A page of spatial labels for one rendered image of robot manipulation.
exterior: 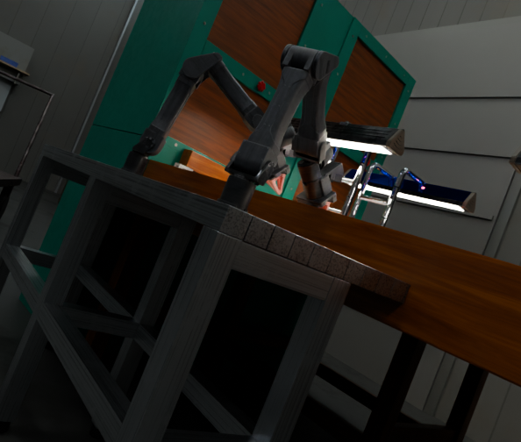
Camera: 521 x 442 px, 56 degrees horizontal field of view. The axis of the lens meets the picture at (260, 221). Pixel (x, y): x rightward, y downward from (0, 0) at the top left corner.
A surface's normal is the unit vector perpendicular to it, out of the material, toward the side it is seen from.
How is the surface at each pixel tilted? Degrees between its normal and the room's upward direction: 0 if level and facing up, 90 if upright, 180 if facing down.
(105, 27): 90
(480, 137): 90
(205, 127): 90
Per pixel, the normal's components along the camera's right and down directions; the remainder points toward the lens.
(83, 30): 0.56, 0.20
